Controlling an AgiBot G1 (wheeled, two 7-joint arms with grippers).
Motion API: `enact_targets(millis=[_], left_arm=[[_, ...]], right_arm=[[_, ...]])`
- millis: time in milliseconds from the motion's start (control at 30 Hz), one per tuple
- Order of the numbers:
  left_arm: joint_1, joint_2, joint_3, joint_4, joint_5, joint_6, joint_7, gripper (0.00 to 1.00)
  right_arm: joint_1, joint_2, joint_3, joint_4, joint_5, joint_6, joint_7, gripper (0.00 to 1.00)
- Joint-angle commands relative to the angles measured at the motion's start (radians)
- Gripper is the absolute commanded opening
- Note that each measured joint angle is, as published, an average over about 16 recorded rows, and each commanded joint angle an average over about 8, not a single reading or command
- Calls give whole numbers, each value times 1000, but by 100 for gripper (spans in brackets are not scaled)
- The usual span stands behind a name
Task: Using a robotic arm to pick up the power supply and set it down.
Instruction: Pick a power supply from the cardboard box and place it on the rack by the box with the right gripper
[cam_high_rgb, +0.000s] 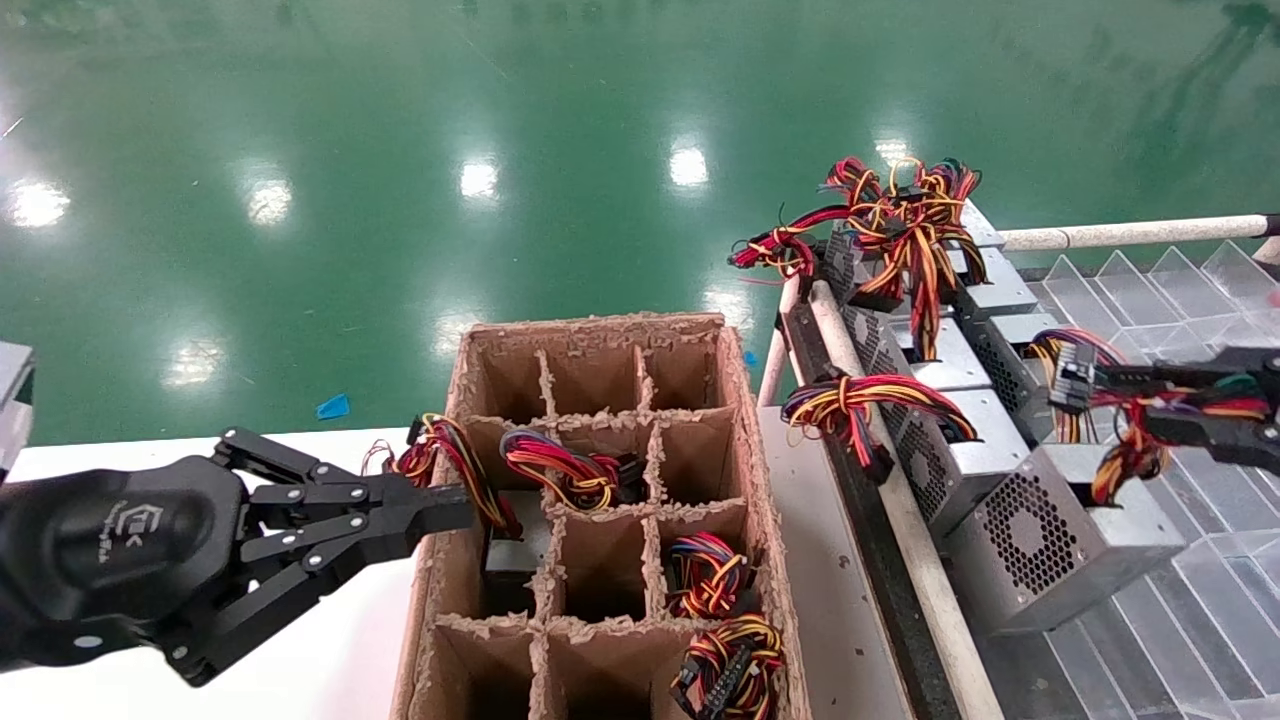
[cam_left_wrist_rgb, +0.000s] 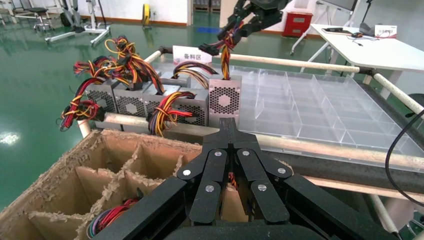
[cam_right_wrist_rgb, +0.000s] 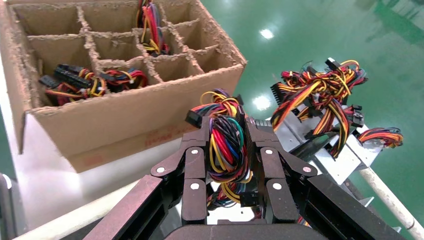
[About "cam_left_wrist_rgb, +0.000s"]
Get stacked blue crates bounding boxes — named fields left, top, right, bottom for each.
left=192, top=0, right=221, bottom=13

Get white red desk card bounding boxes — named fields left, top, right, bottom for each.
left=374, top=24, right=398, bottom=40

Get white metal floor stand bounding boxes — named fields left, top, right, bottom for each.
left=43, top=0, right=113, bottom=48

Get cream rack pipe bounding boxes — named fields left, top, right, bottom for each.
left=99, top=112, right=424, bottom=170
left=372, top=72, right=424, bottom=121
left=228, top=52, right=361, bottom=74
left=144, top=49, right=164, bottom=64

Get white desk with legs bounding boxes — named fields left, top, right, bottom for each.
left=290, top=23, right=424, bottom=74

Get white sign with characters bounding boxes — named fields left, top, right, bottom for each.
left=172, top=45, right=214, bottom=66

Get cream rack post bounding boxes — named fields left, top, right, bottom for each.
left=77, top=118, right=93, bottom=139
left=368, top=194, right=400, bottom=235

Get clear acrylic divided tray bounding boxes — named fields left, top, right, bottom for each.
left=150, top=61, right=424, bottom=173

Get black chair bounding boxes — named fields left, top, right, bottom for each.
left=404, top=93, right=424, bottom=128

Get wire bundle in box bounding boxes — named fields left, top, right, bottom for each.
left=86, top=198, right=140, bottom=240

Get red metal cabinet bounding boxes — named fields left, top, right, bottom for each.
left=282, top=11, right=314, bottom=38

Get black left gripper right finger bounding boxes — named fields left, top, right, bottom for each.
left=229, top=117, right=294, bottom=225

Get black seat metal stool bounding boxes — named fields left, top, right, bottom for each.
left=11, top=0, right=56, bottom=33

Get black desk stand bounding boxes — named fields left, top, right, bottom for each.
left=359, top=0, right=377, bottom=36

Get cardboard box with dividers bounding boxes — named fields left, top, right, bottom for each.
left=0, top=128, right=292, bottom=240

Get yellow floor fan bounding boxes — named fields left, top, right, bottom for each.
left=141, top=3, right=153, bottom=31

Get black thick cable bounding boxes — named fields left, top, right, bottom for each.
left=385, top=109, right=424, bottom=209

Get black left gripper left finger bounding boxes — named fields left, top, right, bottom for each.
left=176, top=117, right=230, bottom=225

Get cream lower rack board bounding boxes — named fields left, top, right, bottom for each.
left=303, top=176, right=424, bottom=204

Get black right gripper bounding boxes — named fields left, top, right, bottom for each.
left=218, top=0, right=294, bottom=38

